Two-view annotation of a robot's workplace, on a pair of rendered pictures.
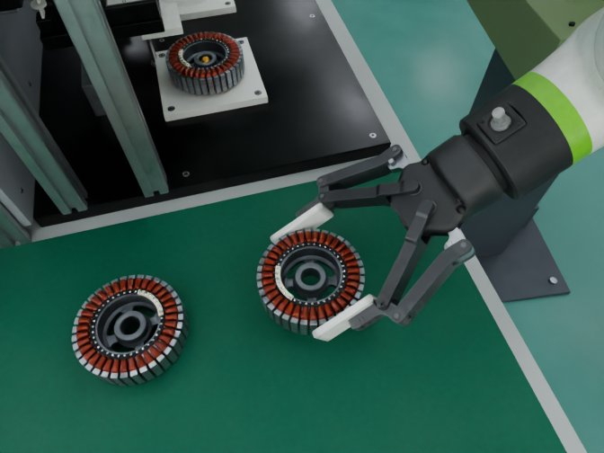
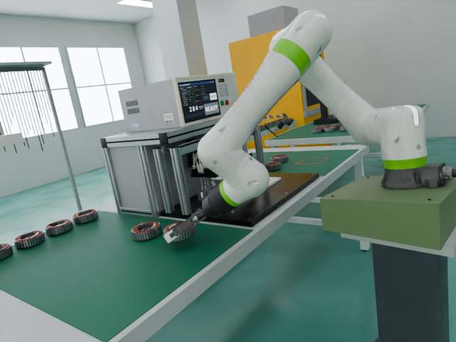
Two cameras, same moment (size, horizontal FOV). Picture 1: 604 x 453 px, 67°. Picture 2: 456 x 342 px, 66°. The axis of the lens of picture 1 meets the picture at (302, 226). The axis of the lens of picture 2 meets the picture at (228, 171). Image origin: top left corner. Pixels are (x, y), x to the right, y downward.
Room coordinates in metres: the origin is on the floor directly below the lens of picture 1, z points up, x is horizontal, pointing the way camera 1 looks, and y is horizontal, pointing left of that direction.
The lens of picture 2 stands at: (-0.29, -1.03, 1.23)
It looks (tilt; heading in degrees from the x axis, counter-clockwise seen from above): 13 degrees down; 53
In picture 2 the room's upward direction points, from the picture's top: 9 degrees counter-clockwise
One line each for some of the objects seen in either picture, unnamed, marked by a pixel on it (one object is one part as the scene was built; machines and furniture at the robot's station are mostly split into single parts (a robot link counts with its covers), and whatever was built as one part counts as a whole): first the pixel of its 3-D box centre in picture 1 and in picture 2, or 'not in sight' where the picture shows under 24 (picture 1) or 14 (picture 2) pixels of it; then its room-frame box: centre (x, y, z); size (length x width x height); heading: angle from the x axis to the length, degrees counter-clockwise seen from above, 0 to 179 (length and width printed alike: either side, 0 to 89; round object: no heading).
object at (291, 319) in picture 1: (310, 279); (180, 231); (0.22, -0.01, 0.79); 0.11 x 0.11 x 0.04
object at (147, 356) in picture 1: (132, 327); (146, 230); (0.18, 0.18, 0.77); 0.11 x 0.11 x 0.04
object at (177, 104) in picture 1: (208, 76); not in sight; (0.58, 0.14, 0.78); 0.15 x 0.15 x 0.01; 16
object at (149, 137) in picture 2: not in sight; (184, 127); (0.61, 0.48, 1.09); 0.68 x 0.44 x 0.05; 16
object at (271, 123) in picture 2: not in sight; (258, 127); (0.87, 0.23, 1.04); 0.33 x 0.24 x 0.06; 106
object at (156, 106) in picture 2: not in sight; (181, 102); (0.62, 0.49, 1.22); 0.44 x 0.39 x 0.20; 16
